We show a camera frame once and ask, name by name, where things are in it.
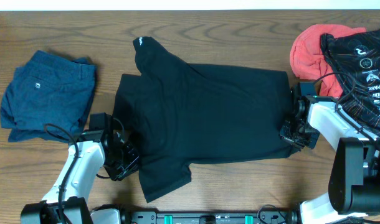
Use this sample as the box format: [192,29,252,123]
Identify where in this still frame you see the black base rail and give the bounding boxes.
[90,203,300,224]

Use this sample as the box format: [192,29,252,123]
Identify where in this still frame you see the black t-shirt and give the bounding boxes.
[113,37,296,202]

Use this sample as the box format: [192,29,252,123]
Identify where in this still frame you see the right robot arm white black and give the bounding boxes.
[280,95,380,223]

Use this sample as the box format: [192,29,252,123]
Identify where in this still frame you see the red cloth garment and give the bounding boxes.
[290,24,366,98]

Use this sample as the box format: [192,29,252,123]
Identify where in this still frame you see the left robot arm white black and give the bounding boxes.
[20,130,139,223]

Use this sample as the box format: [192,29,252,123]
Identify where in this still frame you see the black printed cycling jersey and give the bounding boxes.
[320,29,380,137]

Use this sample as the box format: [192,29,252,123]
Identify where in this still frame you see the folded navy blue shorts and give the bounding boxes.
[0,50,97,142]

